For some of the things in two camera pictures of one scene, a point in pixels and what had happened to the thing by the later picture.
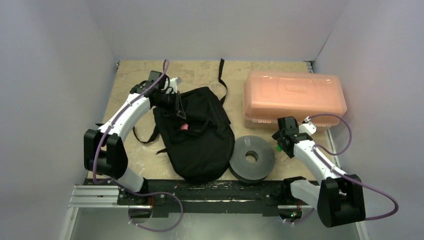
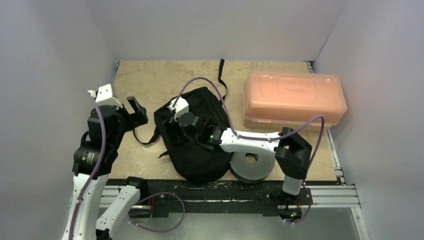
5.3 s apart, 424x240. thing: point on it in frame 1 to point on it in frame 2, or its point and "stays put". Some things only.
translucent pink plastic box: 269,95 stays put
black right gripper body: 279,136 to 175,126
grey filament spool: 251,173 stays put
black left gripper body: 167,100 to 127,122
